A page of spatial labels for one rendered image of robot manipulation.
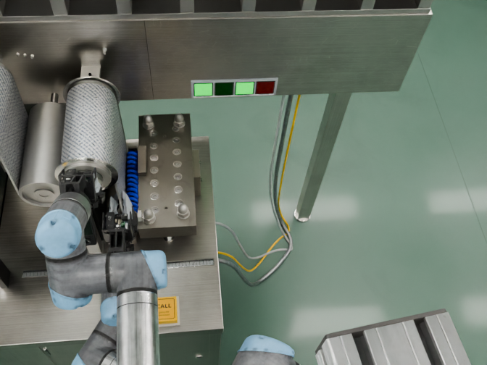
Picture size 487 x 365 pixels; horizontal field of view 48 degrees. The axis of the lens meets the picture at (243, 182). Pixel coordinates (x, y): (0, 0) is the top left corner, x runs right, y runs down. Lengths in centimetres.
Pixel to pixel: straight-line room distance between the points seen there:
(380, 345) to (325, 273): 226
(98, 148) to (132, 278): 43
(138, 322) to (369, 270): 182
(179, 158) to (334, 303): 123
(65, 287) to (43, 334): 55
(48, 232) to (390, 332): 72
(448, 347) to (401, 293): 230
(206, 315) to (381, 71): 86
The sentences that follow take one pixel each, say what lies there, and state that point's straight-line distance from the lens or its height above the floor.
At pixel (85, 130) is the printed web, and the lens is 138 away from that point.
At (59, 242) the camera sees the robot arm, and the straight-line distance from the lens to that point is 101.
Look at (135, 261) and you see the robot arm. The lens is 105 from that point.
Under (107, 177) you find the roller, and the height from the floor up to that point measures 125.
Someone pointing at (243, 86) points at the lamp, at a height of 119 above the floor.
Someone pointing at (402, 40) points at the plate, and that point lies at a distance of 161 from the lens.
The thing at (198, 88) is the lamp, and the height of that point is 119.
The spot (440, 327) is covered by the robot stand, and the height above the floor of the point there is 203.
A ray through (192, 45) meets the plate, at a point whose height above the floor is 135.
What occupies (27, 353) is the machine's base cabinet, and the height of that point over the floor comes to 72.
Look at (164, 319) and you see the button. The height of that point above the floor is 92.
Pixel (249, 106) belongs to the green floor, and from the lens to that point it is 312.
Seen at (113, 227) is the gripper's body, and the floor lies 116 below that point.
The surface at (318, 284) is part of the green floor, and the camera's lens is 261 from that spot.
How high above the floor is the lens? 239
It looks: 58 degrees down
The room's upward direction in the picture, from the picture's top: 6 degrees clockwise
